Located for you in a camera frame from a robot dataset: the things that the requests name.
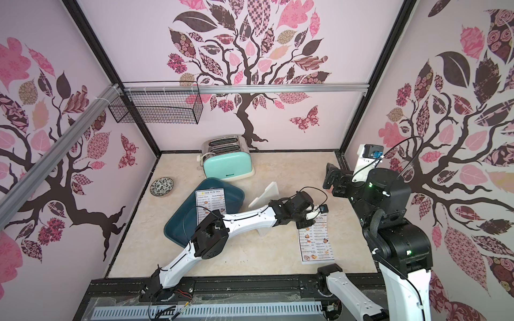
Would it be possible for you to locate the white acrylic menu holder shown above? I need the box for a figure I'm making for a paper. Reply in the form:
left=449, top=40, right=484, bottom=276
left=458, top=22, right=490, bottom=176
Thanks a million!
left=248, top=182, right=280, bottom=210

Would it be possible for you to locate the old menu sheet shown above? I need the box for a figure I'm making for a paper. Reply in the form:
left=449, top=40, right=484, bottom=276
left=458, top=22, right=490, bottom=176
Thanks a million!
left=298, top=214, right=335, bottom=264

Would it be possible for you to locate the new dim sum menu sheet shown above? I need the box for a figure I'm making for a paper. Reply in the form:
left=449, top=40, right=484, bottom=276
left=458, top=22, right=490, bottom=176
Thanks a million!
left=195, top=188, right=226, bottom=224

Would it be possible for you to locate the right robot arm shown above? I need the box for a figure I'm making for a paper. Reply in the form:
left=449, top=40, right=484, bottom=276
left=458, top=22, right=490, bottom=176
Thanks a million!
left=317, top=163, right=433, bottom=320

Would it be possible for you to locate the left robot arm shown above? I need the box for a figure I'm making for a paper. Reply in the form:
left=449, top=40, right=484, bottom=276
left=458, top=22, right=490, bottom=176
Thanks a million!
left=147, top=191, right=328, bottom=296

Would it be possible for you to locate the mint green toaster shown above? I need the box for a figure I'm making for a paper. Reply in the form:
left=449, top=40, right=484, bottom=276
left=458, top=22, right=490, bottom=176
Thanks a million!
left=197, top=135, right=255, bottom=181

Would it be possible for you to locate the dark teal plastic tray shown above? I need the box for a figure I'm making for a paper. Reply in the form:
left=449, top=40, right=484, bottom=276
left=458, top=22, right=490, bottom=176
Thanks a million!
left=163, top=178, right=245, bottom=247

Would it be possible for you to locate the patterned small plate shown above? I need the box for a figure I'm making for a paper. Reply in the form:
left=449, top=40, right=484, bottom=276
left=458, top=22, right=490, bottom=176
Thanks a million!
left=149, top=177, right=175, bottom=197

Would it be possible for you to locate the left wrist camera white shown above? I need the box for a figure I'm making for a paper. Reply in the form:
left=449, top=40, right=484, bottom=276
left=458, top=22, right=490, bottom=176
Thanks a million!
left=317, top=204, right=329, bottom=214

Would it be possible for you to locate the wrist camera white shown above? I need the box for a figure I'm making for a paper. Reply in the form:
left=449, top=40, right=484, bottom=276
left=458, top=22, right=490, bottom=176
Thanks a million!
left=317, top=204, right=329, bottom=214
left=354, top=144, right=384, bottom=174

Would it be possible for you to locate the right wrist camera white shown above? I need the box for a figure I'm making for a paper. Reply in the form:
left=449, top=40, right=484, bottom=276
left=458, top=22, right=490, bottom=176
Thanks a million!
left=354, top=144, right=384, bottom=174

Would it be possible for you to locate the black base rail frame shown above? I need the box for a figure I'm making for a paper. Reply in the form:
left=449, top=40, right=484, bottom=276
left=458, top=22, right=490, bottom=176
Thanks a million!
left=71, top=272, right=386, bottom=321

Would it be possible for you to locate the black wire basket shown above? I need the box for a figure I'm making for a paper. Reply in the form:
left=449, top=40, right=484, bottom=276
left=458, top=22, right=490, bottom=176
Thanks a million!
left=108, top=80, right=203, bottom=124

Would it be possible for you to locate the white slotted cable duct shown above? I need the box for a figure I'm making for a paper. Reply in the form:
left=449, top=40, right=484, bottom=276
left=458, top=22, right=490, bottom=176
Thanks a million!
left=88, top=302, right=325, bottom=320

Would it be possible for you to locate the aluminium rail back horizontal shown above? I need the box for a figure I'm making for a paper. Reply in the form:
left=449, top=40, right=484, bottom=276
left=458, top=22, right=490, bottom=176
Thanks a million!
left=123, top=82, right=369, bottom=94

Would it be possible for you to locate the aluminium rail left diagonal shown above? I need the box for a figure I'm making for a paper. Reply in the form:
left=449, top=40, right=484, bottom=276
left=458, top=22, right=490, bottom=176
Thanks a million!
left=1, top=84, right=120, bottom=229

